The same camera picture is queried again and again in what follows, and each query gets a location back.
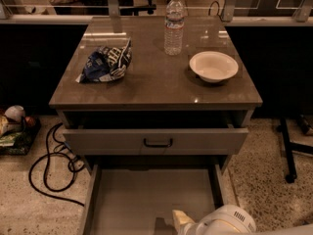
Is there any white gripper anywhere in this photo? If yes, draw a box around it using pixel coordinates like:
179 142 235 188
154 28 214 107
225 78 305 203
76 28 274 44
172 205 256 235

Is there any grey drawer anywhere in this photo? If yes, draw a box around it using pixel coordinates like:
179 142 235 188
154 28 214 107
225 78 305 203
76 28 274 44
77 165 226 235
64 111 247 156

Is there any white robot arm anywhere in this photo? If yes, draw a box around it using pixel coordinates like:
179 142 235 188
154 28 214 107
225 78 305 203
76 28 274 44
172 205 313 235

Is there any grey top drawer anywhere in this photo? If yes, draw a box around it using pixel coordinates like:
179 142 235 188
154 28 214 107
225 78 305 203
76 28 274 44
64 111 247 156

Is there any grey drawer cabinet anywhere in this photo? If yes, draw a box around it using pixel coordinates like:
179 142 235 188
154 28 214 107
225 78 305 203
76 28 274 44
50 16 262 169

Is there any black stand leg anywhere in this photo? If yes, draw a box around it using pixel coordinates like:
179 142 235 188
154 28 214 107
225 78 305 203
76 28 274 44
277 117 313 183

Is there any white bowl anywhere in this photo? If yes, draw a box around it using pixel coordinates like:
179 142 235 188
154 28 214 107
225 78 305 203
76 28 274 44
189 51 239 83

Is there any blue white chip bag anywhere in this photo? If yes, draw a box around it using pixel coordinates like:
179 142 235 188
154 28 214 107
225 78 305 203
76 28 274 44
76 38 132 83

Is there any tray of assorted objects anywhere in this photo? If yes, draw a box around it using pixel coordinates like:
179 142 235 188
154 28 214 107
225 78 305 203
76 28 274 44
0 105 41 156

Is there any clear plastic water bottle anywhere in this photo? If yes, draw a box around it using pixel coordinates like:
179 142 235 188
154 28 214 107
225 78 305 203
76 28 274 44
164 0 184 56

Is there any black floor cable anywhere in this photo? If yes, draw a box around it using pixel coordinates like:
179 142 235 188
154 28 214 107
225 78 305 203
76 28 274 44
27 122 87 208

